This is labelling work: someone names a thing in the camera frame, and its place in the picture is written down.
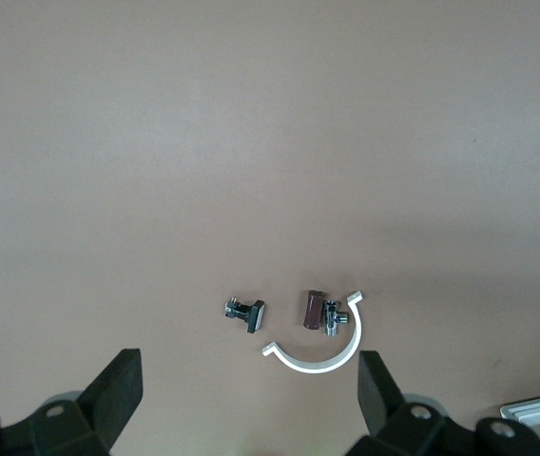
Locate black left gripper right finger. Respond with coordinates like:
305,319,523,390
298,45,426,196
357,350,540,456

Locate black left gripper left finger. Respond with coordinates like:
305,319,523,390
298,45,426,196
0,348,144,456

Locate brown plastic cylinder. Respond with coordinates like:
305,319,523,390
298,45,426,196
300,288,327,331

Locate small black clip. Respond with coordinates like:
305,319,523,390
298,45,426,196
223,296,268,335

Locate brown table mat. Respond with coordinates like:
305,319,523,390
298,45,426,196
0,0,540,456

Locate white half-ring pipe clamp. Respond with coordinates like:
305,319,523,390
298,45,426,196
260,290,364,374

